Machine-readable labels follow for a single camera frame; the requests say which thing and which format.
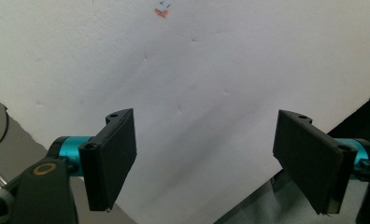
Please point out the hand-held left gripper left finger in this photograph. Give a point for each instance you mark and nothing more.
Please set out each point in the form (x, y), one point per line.
(108, 165)

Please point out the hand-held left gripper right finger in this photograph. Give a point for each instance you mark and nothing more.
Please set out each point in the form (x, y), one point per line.
(310, 165)

